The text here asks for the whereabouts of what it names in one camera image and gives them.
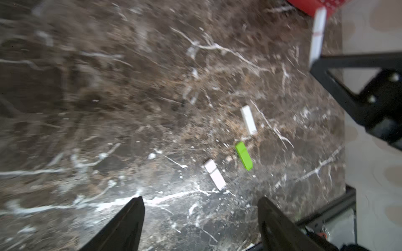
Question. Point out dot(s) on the green usb drive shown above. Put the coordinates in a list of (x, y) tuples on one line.
[(244, 156)]

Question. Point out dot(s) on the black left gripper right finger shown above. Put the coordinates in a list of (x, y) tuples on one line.
[(279, 233)]

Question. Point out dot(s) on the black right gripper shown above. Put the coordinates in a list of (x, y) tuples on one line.
[(378, 106)]

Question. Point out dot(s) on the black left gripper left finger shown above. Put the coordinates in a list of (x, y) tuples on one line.
[(122, 232)]

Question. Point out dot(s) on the white usb drive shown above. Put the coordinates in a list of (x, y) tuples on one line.
[(215, 174), (249, 120)]

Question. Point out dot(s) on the white usb cap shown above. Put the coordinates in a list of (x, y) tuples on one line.
[(320, 18)]

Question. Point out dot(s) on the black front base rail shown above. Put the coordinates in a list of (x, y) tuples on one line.
[(333, 226)]

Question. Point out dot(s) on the red polka dot toaster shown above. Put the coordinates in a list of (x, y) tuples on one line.
[(310, 6)]

